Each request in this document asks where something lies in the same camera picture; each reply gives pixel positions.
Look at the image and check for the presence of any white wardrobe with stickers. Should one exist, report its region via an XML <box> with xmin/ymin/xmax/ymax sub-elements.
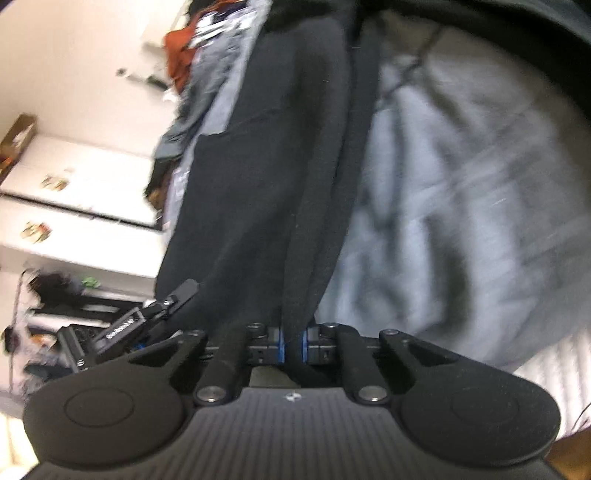
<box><xmin>1</xmin><ymin>135</ymin><xmax>163</xmax><ymax>280</ymax></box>

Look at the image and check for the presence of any black pants garment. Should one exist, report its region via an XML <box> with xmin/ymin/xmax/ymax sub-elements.
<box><xmin>154</xmin><ymin>0</ymin><xmax>591</xmax><ymax>388</ymax></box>

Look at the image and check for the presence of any orange red garment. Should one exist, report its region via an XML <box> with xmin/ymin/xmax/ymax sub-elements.
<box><xmin>163</xmin><ymin>0</ymin><xmax>235</xmax><ymax>94</ymax></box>

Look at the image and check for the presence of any dark hanging clothes rack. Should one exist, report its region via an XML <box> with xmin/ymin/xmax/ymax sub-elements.
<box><xmin>1</xmin><ymin>267</ymin><xmax>150</xmax><ymax>405</ymax></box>

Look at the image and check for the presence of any dark brown garment pile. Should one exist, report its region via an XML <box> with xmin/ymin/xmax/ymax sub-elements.
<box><xmin>144</xmin><ymin>159</ymin><xmax>178</xmax><ymax>211</ymax></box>

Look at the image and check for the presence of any grey crumpled garment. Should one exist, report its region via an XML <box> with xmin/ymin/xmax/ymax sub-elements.
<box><xmin>154</xmin><ymin>1</ymin><xmax>269</xmax><ymax>163</ymax></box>

